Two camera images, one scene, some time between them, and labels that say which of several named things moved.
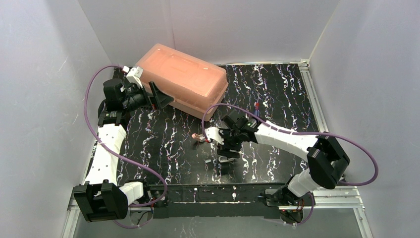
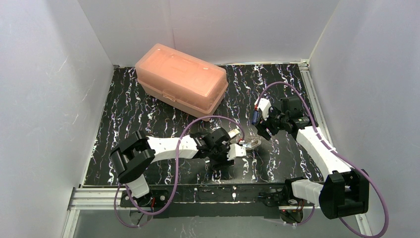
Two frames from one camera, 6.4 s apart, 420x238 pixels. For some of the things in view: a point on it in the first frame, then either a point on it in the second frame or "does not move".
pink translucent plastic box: [196, 87] does not move
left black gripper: [153, 95] -> [226, 148]
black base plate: [229, 201] does not move
